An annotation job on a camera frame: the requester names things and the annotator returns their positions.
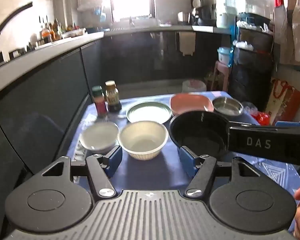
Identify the blue patterned tablecloth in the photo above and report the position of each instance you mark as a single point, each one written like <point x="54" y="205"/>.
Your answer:
<point x="150" y="171"/>

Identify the beige hanging apron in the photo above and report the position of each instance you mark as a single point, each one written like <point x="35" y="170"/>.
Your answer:
<point x="298" y="22"/>

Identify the round dark-rimmed plate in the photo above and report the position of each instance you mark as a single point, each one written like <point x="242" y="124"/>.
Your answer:
<point x="196" y="2"/>

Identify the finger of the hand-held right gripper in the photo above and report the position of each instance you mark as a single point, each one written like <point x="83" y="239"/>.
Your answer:
<point x="244" y="125"/>

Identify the dark kitchen counter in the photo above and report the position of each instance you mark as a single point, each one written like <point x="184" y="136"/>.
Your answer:
<point x="52" y="85"/>

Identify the brown sauce bottle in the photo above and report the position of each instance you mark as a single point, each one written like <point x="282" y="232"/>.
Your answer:
<point x="113" y="97"/>

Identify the white water dispenser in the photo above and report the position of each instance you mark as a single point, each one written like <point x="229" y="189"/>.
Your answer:
<point x="227" y="7"/>

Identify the black bowl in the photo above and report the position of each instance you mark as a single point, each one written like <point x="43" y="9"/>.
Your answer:
<point x="197" y="130"/>

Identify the green-capped red spice bottle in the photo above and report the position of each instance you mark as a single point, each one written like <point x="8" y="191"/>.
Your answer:
<point x="100" y="102"/>

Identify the row of condiment bottles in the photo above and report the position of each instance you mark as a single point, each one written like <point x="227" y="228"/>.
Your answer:
<point x="51" y="32"/>

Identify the white bowl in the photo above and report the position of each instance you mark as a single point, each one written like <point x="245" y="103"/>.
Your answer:
<point x="98" y="135"/>

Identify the pink plastic stool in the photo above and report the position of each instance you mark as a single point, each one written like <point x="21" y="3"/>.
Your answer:
<point x="221" y="71"/>

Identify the pink square plate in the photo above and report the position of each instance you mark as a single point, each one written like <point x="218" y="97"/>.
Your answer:
<point x="190" y="102"/>

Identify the stainless steel bowl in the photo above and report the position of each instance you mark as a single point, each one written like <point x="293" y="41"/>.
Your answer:
<point x="227" y="106"/>

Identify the black drawer cabinet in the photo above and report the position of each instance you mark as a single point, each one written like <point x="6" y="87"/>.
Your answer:
<point x="252" y="65"/>

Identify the beige hanging bag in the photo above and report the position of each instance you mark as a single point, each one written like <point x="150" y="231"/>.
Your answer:
<point x="187" y="43"/>

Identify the cream ribbed bowl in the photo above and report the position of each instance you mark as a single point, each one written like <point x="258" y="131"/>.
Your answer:
<point x="142" y="140"/>

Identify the red plastic bag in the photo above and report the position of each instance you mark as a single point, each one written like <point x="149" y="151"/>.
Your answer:
<point x="261" y="118"/>

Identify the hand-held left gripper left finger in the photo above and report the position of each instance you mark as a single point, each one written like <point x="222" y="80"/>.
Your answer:
<point x="114" y="160"/>

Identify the red paper gift bag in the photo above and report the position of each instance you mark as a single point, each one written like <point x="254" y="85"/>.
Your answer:
<point x="283" y="100"/>

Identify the white lidded bucket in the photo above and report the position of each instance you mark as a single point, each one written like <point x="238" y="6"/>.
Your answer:
<point x="223" y="55"/>

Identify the green-rimmed white plate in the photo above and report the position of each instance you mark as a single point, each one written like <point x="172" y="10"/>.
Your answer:
<point x="148" y="112"/>

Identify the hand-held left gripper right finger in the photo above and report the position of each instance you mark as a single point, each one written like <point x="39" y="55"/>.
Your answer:
<point x="186" y="160"/>

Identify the black coffee maker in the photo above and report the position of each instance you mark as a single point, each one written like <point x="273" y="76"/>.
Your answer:
<point x="203" y="15"/>

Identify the trash bin with pink liner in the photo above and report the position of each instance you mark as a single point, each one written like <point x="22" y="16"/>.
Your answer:
<point x="193" y="86"/>

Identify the white power strip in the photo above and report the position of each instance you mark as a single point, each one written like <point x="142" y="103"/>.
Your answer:
<point x="80" y="151"/>

